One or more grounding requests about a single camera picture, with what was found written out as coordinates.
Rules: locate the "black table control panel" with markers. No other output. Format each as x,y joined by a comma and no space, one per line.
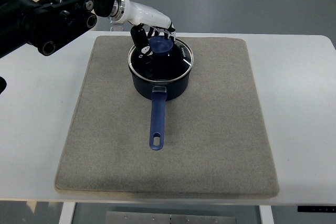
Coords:
317,209

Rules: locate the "glass pot lid blue knob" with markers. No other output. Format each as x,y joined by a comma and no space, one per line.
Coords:
162,60

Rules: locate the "dark blue saucepan blue handle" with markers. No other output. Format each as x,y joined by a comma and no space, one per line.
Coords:
159,82

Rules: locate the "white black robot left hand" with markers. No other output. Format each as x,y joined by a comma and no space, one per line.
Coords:
152,31

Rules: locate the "clear plastic floor piece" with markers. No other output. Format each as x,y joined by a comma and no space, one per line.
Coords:
116,25

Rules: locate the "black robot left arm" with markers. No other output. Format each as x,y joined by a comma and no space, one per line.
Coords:
48,25

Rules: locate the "metal table base plate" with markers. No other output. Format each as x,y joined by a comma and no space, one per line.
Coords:
138,217

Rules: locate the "white table leg left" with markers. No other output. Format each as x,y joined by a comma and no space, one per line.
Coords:
67,213

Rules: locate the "white table leg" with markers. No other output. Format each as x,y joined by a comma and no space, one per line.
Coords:
266,215
67,213

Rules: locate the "grey fabric mat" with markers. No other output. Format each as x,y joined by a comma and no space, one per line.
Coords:
215,140

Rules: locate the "white table leg right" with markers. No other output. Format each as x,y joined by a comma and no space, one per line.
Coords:
266,215

